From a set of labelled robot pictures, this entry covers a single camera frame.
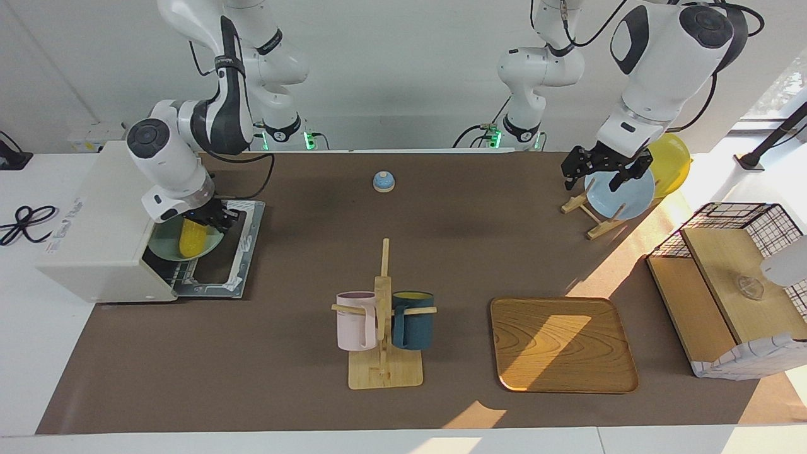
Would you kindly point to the white wall box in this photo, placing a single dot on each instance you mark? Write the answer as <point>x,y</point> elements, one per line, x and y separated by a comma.
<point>94,139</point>

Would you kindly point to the yellow plate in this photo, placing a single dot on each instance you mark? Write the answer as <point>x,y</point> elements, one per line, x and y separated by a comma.
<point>671,164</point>

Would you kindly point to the white checked cloth liner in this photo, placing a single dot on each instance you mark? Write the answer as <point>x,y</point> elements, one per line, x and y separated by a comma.
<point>744,364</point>

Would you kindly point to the white rounded device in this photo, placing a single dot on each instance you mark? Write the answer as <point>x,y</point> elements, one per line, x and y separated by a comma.
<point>788,263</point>

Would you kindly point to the blue call bell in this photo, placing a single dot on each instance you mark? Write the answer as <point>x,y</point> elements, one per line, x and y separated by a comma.
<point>383,183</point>

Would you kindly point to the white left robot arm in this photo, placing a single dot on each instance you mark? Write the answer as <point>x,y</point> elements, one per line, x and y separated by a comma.
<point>668,69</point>

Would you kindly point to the wooden mug tree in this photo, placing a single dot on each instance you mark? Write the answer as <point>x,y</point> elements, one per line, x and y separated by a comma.
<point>384,372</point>

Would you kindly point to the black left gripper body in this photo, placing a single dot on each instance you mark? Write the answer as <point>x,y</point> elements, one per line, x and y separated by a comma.
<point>608,159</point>

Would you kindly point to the light blue plate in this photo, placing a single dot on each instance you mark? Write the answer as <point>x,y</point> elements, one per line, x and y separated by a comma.
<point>624,202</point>

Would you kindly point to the black stand with rod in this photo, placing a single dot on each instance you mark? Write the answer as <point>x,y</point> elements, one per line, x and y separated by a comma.
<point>749,162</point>

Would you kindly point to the brown table mat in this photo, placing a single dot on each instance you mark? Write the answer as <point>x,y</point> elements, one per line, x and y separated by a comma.
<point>284,378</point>

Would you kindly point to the wooden plate rack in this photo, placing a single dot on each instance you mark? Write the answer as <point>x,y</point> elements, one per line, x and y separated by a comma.
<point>599,228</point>

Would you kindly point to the dark blue mug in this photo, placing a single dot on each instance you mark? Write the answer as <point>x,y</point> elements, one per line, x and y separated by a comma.
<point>415,325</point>

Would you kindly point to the mint green plate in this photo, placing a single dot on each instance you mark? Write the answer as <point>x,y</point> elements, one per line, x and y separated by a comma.
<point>164,246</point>

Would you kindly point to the wooden serving tray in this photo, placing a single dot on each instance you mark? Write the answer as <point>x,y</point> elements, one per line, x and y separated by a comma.
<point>561,343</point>

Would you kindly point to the white toaster oven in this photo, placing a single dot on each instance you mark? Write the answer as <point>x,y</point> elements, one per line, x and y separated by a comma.
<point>94,221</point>

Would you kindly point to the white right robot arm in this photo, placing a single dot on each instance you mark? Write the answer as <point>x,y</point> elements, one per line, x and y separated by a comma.
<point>170,157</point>

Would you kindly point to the yellow corn cob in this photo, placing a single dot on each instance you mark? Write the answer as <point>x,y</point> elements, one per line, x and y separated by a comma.
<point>192,239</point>

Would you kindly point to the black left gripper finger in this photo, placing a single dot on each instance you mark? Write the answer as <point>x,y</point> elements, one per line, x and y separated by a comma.
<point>630,175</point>
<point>570,178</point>

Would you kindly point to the wooden shelf box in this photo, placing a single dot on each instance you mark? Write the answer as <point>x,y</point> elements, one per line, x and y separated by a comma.
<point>725,265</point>

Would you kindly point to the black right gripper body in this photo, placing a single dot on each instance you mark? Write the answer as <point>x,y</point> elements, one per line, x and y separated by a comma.
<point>211,214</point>

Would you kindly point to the pink mug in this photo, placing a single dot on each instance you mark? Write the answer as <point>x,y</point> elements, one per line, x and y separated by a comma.
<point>354,325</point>

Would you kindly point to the black desk object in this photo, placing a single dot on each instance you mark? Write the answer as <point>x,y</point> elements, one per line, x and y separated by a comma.
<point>12,159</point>

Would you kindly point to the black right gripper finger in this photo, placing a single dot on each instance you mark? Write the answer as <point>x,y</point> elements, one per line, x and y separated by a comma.
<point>209,229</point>
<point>230,223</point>

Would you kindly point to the small clear glass item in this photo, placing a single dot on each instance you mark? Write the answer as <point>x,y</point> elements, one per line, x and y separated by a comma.
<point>750,288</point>

